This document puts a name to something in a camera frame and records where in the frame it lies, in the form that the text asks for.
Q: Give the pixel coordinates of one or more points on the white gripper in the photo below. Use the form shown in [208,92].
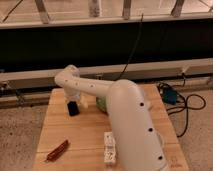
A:
[72,95]

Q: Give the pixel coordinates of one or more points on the black eraser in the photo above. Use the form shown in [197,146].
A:
[73,108]

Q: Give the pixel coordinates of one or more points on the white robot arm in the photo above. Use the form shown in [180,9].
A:
[138,143]

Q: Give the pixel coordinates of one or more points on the green ceramic bowl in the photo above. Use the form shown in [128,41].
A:
[101,104]

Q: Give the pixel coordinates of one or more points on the brown red marker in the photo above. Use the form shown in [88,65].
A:
[57,152]

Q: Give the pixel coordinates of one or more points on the white patterned box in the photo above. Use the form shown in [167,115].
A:
[110,149]

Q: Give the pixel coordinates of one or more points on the teal power adapter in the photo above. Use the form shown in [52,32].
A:
[169,96]

